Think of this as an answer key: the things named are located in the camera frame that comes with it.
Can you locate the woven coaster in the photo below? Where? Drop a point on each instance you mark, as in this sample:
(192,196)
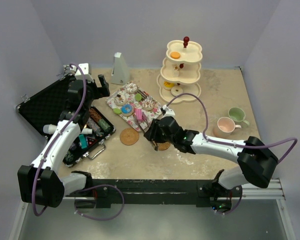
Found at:
(129,136)
(163,146)

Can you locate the white small bottle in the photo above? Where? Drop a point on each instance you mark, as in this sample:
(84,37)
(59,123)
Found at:
(87,131)

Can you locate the pink cake slice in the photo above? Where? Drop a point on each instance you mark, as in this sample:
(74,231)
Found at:
(139,114)

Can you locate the cream cake slice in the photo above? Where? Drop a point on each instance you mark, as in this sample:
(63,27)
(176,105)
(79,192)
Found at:
(176,71)

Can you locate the yellow glazed donut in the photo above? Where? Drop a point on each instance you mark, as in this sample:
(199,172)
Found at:
(168,85)

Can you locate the floral serving tray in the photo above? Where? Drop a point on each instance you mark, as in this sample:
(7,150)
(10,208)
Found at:
(135,106)

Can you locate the green macaron left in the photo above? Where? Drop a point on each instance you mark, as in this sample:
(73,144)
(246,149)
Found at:
(117,111)

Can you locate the orange poker chip stack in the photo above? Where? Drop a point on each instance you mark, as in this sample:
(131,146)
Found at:
(94,115)

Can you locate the blue glazed donut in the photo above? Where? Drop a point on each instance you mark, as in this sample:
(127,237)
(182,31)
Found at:
(127,109)

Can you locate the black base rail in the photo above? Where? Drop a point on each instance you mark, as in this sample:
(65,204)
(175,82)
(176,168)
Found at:
(200,193)

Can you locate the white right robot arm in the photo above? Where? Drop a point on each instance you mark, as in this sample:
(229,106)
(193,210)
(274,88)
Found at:
(256,163)

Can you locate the cream plain donut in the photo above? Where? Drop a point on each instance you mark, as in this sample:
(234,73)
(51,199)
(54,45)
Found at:
(176,90)

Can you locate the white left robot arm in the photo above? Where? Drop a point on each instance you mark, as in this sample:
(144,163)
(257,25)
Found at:
(39,181)

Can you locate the right woven coaster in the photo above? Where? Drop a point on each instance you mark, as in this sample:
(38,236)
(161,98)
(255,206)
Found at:
(163,146)

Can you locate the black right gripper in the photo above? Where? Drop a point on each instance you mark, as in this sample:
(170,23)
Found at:
(152,134)

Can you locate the cream three-tier dessert stand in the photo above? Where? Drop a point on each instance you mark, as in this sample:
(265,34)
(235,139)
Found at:
(189,74)

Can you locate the metal tongs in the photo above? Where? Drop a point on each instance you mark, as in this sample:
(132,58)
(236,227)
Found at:
(139,123)

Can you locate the orange macaron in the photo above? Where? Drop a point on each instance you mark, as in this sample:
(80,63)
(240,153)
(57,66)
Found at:
(175,55)

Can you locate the grey metronome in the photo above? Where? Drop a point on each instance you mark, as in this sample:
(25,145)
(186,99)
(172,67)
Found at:
(120,74)

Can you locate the left woven coaster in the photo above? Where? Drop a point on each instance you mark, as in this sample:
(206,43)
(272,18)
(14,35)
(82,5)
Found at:
(129,136)

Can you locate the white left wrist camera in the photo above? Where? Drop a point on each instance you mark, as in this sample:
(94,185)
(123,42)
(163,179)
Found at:
(87,73)

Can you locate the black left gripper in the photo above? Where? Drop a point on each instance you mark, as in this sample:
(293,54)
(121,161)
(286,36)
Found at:
(101,91)

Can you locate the black open case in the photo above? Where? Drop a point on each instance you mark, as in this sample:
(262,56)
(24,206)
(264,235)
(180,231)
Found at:
(48,107)

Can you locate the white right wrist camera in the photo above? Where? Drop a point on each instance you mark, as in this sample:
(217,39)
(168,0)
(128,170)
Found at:
(167,112)

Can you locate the sprinkled white donut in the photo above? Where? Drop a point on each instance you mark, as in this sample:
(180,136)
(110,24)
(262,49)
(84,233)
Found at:
(148,104)

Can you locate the green poker chip stack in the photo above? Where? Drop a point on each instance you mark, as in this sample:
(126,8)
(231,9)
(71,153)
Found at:
(104,125)

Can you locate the green cup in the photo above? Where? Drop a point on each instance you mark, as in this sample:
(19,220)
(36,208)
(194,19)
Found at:
(238,116)

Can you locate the pink cup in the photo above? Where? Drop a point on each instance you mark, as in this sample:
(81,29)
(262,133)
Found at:
(224,127)

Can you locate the white striped donut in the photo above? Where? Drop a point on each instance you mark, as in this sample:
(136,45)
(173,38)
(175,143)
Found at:
(131,87)

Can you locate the green macaron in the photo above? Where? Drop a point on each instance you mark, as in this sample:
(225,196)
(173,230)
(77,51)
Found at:
(138,97)
(117,111)

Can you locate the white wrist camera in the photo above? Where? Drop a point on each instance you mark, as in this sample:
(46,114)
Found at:
(167,112)
(87,73)

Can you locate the green macaron centre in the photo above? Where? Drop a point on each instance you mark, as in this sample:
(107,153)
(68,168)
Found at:
(138,97)

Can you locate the chocolate striped cake bar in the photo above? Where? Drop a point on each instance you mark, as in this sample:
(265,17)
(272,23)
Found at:
(143,94)

